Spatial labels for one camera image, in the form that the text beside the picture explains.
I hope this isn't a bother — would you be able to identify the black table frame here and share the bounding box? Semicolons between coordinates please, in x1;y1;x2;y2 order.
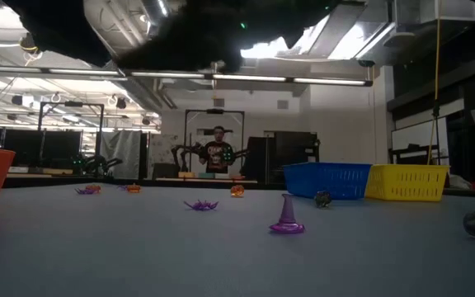
2;176;475;200

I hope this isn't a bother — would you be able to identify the black gantry frame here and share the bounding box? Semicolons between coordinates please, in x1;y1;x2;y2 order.
36;101;106;169
183;107;247;181

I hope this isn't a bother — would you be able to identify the black light stand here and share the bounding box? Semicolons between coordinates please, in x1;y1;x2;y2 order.
430;97;443;166

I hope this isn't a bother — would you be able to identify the whiteboard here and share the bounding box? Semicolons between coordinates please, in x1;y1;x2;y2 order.
390;116;449;153

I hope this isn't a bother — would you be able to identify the person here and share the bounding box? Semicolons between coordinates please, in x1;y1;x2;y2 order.
198;125;239;175

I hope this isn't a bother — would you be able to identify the yellow plastic basket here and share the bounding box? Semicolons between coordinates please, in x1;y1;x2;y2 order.
364;163;451;203

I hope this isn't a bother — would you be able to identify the silver ventilation duct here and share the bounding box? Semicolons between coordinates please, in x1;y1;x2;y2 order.
82;0;172;57
299;0;475;63

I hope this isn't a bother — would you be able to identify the black cabinet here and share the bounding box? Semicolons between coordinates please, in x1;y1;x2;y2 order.
240;130;321;186

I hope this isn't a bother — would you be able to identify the purple plastic witch hat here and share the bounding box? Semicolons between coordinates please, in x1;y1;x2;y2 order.
268;193;306;235

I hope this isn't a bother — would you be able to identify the blue plastic basket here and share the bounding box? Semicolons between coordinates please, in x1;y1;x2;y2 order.
282;161;373;201

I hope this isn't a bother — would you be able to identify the grey curtain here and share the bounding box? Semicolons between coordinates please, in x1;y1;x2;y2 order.
98;129;143;180

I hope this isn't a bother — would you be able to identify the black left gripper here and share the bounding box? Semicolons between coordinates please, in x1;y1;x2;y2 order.
237;0;346;53

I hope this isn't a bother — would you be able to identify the long LED light bar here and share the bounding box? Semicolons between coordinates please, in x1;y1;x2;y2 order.
0;64;374;88

